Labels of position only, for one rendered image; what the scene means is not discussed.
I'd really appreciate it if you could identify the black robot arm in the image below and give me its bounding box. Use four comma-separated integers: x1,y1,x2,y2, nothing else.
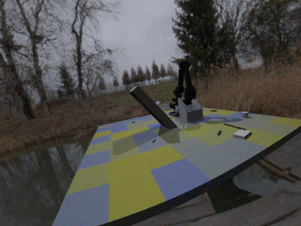
172,61,196,106

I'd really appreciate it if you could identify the grey cylinder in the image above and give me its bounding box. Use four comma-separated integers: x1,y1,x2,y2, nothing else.
242,112,248,118

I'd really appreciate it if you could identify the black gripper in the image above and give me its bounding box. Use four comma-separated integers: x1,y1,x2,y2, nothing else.
169,99,179,111

